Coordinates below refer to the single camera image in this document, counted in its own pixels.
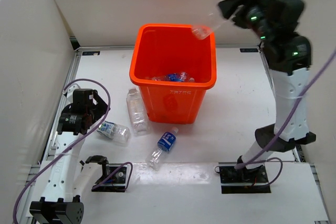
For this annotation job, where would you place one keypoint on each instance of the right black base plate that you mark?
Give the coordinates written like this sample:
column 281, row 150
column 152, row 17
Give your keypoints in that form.
column 243, row 181

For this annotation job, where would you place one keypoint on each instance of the dark blue label bottle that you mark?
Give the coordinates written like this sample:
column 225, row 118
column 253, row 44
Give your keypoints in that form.
column 161, row 150

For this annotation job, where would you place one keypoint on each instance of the clear apple juice bottle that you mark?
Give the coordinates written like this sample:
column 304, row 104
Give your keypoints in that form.
column 137, row 112

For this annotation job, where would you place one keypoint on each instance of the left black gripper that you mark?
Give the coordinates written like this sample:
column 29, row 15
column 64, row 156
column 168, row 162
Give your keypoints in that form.
column 100, row 107

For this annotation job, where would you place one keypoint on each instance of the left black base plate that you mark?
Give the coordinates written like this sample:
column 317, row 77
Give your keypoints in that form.
column 118, row 182

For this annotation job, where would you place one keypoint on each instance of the clear unlabeled Pocari bottle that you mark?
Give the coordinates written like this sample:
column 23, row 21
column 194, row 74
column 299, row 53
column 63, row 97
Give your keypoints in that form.
column 208, row 25

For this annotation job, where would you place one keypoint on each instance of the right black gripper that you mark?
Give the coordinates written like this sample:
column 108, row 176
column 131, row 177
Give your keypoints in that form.
column 230, row 6

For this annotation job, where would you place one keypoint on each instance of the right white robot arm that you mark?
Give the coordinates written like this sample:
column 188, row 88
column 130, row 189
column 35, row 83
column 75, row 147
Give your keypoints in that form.
column 288, row 56

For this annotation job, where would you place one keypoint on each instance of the orange plastic bin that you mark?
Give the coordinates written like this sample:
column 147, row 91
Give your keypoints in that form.
column 162, row 49

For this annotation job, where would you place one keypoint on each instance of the green white label bottle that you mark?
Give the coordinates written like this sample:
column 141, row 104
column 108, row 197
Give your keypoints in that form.
column 115, row 132

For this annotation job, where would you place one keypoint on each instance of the blue bottle inside bin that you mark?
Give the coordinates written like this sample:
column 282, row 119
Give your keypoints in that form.
column 177, row 77

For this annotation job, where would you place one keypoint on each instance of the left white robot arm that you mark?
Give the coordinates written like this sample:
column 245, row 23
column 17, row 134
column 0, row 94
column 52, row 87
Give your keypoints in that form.
column 60, row 201

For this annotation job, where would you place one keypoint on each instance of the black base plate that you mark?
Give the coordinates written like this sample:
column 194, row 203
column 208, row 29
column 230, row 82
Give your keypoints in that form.
column 243, row 181
column 118, row 182

